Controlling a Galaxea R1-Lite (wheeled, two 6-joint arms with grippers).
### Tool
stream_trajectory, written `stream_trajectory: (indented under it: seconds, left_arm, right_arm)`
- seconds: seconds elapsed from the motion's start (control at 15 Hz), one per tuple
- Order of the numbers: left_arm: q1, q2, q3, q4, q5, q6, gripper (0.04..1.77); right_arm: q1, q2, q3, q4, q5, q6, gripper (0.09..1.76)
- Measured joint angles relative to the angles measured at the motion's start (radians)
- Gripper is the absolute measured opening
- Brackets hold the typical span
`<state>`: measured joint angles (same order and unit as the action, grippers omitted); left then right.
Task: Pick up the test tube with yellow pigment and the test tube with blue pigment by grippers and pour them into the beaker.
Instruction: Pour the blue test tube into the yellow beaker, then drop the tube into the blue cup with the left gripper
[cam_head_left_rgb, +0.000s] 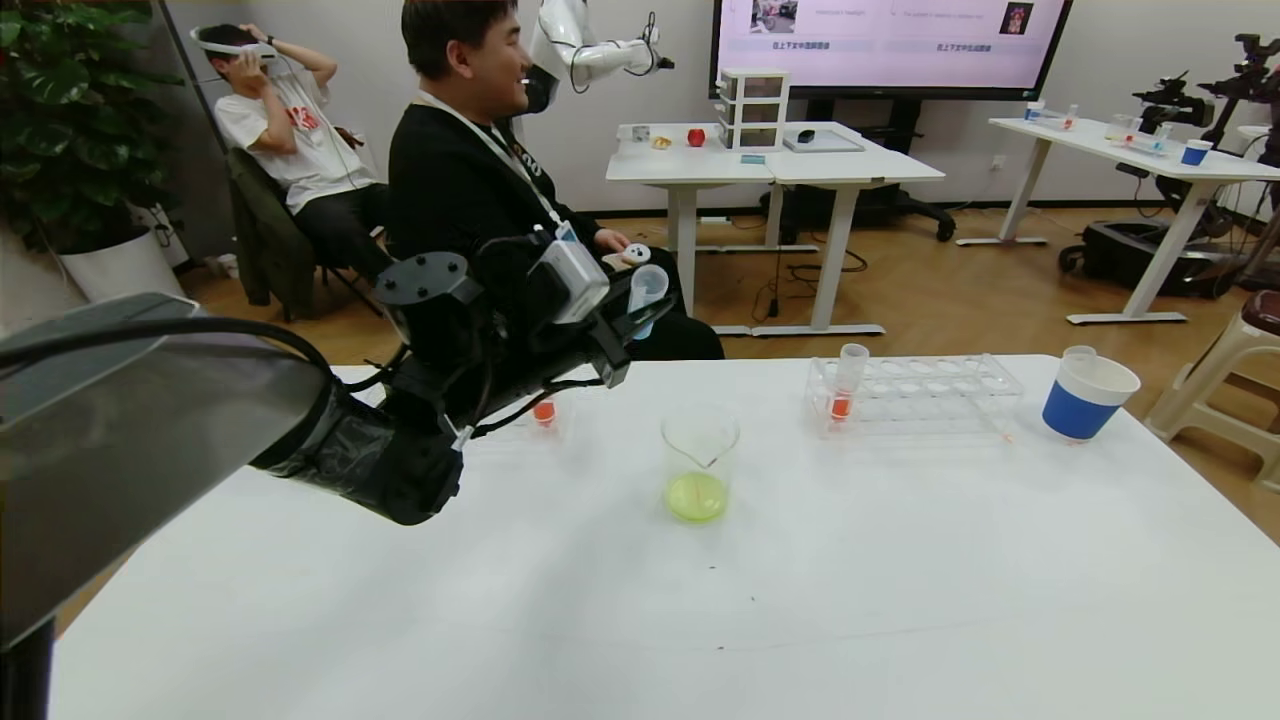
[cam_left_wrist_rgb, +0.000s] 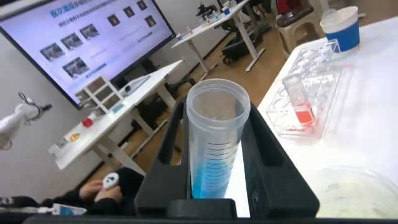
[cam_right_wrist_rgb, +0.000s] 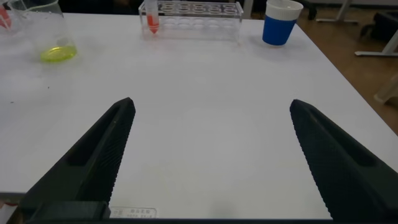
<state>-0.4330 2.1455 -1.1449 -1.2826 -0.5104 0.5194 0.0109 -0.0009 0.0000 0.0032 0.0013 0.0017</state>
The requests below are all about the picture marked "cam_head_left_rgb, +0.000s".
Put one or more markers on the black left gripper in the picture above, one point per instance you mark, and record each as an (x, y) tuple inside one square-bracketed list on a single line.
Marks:
[(612, 352)]

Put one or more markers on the blue pigment test tube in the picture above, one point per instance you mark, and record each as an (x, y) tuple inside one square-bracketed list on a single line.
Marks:
[(648, 285)]

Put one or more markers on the yellow pigment test tube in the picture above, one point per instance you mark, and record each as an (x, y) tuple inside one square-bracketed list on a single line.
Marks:
[(1080, 353)]

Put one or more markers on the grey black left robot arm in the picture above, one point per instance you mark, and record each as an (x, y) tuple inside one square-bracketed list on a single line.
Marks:
[(150, 420)]

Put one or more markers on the black tabletop robot arm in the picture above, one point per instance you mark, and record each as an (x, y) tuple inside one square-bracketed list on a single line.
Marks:
[(1170, 98)]

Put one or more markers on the black wheeled robot base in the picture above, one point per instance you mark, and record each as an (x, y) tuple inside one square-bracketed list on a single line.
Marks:
[(1120, 258)]

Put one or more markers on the orange pigment test tube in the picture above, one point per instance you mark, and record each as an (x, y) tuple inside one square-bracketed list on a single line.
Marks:
[(841, 405), (544, 412)]

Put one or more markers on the clear acrylic test tube rack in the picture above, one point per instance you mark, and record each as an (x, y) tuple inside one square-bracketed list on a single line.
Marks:
[(920, 400), (520, 430)]

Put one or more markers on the clear glass beaker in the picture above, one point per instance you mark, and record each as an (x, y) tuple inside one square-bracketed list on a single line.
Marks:
[(698, 495)]

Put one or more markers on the white handheld controller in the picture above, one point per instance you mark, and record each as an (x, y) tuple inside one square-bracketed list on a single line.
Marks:
[(636, 254)]

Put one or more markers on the white desk with apple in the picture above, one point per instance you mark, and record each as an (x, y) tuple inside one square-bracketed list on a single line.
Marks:
[(680, 165)]

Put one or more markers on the person in black jacket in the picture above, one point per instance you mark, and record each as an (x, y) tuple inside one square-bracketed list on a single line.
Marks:
[(450, 180)]

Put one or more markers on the white plastic drawer unit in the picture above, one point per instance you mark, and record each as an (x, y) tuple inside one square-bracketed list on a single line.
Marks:
[(752, 110)]

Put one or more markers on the grey tablet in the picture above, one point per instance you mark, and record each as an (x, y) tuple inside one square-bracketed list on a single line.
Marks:
[(825, 145)]

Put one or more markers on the white mobile robot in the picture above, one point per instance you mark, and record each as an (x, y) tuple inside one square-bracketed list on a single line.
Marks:
[(580, 50)]

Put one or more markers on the white desk with tablet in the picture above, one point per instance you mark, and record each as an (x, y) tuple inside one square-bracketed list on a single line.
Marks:
[(860, 170)]

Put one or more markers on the black display stand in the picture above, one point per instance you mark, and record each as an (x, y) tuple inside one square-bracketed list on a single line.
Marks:
[(900, 210)]

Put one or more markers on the dark green jacket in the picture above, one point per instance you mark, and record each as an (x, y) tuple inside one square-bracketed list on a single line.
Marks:
[(258, 230)]

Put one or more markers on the person in white shirt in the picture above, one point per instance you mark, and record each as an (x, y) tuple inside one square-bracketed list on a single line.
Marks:
[(290, 140)]

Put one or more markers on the blue white paper cup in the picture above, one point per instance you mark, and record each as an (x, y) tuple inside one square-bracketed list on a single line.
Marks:
[(1078, 412)]

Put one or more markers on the white VR headset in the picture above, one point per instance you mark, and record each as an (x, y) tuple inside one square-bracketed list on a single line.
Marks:
[(235, 45)]

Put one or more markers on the white plant pot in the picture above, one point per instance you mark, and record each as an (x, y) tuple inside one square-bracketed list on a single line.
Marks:
[(120, 270)]

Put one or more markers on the long white desk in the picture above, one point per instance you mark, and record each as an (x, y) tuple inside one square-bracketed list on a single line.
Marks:
[(1100, 145)]

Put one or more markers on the small blue paper cup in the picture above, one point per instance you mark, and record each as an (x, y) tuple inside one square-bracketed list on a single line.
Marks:
[(1194, 153)]

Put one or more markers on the large green potted plant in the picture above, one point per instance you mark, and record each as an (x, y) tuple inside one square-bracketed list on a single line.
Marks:
[(60, 100)]

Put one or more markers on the beige plastic stool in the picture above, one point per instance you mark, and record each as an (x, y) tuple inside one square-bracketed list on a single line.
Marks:
[(1225, 370)]

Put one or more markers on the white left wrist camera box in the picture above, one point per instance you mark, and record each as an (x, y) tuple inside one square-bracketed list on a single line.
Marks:
[(572, 280)]

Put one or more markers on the large wall display screen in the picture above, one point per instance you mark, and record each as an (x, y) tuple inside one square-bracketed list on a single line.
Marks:
[(880, 45)]

